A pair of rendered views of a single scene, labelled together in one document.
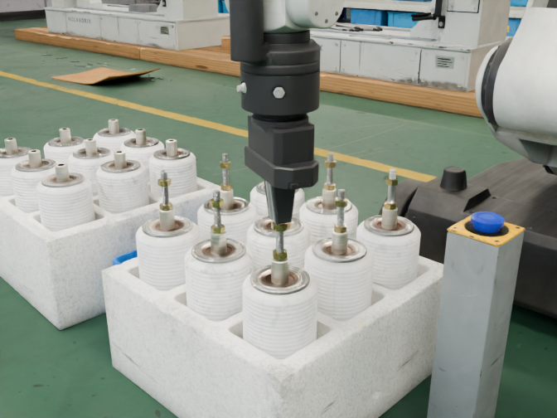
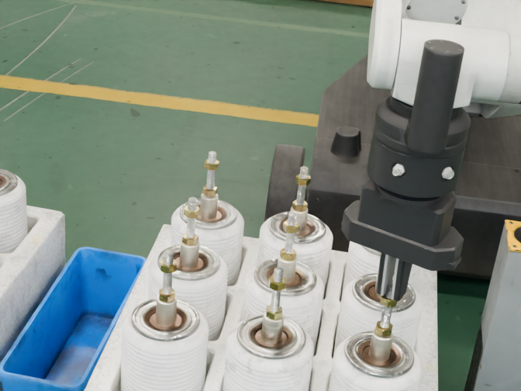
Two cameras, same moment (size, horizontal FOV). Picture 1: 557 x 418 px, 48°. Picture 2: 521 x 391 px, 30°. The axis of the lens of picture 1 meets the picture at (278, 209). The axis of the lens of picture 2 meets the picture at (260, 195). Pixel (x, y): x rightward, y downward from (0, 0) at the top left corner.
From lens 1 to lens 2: 70 cm
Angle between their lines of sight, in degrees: 35
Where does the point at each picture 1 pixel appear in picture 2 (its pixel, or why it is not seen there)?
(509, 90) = not seen: hidden behind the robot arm
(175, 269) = (196, 371)
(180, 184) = (18, 226)
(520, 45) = (475, 9)
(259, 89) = (427, 172)
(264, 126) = (416, 206)
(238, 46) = (433, 138)
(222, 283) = (300, 376)
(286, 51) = (460, 129)
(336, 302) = not seen: hidden behind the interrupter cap
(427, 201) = (329, 178)
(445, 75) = not seen: outside the picture
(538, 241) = (469, 205)
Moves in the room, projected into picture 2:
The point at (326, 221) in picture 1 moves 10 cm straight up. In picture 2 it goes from (313, 250) to (322, 181)
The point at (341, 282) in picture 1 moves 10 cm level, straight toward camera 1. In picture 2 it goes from (407, 330) to (461, 383)
